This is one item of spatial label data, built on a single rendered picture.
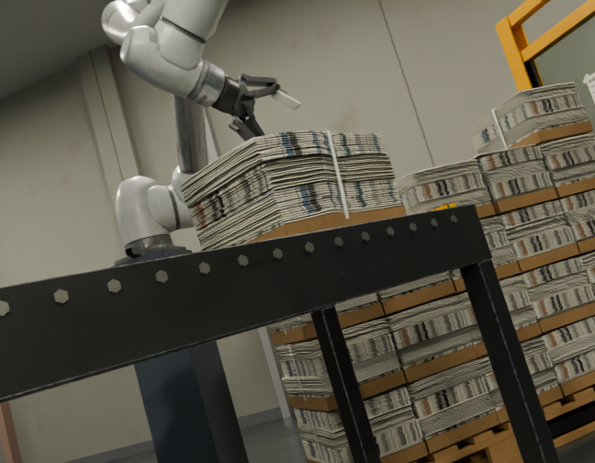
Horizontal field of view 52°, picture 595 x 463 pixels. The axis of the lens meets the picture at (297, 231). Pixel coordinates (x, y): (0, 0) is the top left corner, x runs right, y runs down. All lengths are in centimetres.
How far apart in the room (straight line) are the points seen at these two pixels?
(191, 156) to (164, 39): 77
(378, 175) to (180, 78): 47
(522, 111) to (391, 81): 219
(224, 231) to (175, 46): 38
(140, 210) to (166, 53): 85
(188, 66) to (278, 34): 379
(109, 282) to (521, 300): 178
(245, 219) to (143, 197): 85
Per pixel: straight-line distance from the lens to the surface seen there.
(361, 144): 137
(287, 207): 116
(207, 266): 84
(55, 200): 573
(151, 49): 127
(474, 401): 220
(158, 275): 80
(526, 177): 249
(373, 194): 134
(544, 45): 331
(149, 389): 199
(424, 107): 463
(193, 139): 197
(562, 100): 277
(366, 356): 200
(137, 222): 201
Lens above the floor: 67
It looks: 8 degrees up
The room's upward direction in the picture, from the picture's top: 16 degrees counter-clockwise
